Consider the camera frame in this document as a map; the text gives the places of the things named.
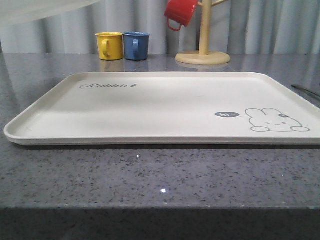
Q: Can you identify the silver metal fork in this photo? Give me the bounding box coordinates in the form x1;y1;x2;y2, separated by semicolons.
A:
291;84;320;99

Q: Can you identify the yellow mug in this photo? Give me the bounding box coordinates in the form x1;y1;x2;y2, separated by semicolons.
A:
95;32;123;61

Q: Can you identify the cream rabbit print tray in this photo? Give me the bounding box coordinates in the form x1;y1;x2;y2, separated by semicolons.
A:
4;72;320;146

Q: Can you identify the grey pleated curtain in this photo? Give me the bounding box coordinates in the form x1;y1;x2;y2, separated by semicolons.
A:
0;0;320;54

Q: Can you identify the red mug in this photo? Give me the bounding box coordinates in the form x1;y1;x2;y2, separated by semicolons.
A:
164;0;198;32

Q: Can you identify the wooden mug tree stand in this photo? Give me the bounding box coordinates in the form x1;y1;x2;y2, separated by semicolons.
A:
175;0;231;65

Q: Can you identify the white round plate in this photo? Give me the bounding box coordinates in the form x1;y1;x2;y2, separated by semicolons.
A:
0;0;98;27

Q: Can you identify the blue mug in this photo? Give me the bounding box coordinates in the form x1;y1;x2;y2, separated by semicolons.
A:
123;32;150;61

